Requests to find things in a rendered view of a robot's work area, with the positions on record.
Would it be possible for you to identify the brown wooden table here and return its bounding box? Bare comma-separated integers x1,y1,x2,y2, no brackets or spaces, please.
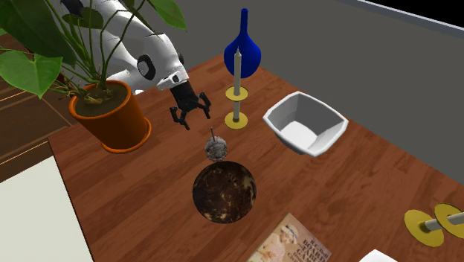
48,54,464,262

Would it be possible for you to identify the grey candle on yellow holder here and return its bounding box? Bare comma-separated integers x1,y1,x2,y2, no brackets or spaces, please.
224,47,250,130
404,202,464,249

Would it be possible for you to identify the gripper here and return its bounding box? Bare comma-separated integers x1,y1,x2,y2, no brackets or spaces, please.
169,80,212,131

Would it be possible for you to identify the grey knobbly ball with stem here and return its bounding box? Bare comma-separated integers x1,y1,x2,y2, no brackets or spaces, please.
204,127,228,162

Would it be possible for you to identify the beige board game box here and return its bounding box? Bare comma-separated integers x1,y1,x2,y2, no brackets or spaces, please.
246,212,332,262

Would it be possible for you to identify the green plant in orange pot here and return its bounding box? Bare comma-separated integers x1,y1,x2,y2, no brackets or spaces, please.
0,0,188,154

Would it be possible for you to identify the white square bowl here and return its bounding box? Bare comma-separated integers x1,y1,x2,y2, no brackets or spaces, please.
262,91,349,158

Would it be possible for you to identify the blue long-necked vase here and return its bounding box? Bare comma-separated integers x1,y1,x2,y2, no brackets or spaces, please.
223,7,262,79

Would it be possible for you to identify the white flat object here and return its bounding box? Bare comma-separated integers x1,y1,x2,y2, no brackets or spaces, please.
356,249,399,262

